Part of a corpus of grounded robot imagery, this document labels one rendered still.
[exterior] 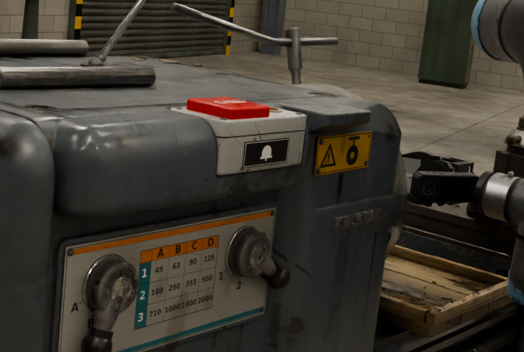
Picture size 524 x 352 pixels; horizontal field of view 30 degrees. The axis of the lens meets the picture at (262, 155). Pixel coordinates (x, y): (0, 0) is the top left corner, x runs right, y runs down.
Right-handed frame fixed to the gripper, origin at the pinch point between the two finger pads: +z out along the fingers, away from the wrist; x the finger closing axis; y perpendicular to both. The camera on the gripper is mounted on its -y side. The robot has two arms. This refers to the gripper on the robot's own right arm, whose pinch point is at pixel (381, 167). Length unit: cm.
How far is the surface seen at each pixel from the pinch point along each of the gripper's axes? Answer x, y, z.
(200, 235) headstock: 4, -74, -25
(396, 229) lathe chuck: -3.2, -24.4, -18.7
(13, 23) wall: -57, 532, 819
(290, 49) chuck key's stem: 19.9, -28.6, 1.6
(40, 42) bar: 18, -64, 15
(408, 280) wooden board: -19.4, 4.0, -6.5
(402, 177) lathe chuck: 4.4, -24.0, -18.2
